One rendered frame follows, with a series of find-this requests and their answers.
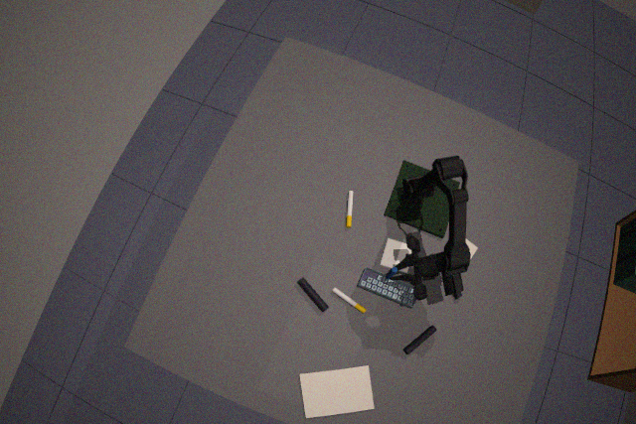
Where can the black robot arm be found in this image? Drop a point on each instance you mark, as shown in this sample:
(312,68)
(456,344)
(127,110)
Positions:
(456,255)

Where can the blue stylus with white tip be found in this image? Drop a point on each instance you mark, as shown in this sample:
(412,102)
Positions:
(393,271)

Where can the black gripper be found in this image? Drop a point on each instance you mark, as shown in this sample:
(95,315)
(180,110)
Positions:
(424,266)

